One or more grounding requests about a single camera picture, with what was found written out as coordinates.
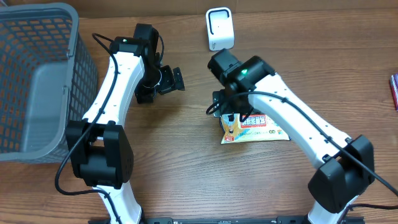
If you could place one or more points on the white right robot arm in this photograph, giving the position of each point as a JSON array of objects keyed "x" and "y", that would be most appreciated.
[{"x": 343, "y": 165}]

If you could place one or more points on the white barcode scanner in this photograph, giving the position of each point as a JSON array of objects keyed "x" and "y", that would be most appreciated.
[{"x": 219, "y": 24}]

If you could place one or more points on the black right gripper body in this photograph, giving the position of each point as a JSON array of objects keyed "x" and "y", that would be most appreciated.
[{"x": 235, "y": 104}]

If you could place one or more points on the red purple pad pack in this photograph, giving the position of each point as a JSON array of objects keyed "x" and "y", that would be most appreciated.
[{"x": 394, "y": 89}]

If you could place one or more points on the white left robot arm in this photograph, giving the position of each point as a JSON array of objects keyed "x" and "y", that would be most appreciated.
[{"x": 99, "y": 150}]

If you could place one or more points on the yellow snack packet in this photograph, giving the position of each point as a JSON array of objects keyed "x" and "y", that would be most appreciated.
[{"x": 258, "y": 127}]

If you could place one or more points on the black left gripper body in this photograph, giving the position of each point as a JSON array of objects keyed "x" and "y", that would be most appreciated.
[{"x": 157, "y": 81}]

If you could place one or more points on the grey plastic shopping basket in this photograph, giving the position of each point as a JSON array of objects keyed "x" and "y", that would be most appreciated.
[{"x": 48, "y": 78}]

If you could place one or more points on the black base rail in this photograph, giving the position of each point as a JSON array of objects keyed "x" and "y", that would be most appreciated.
[{"x": 300, "y": 219}]

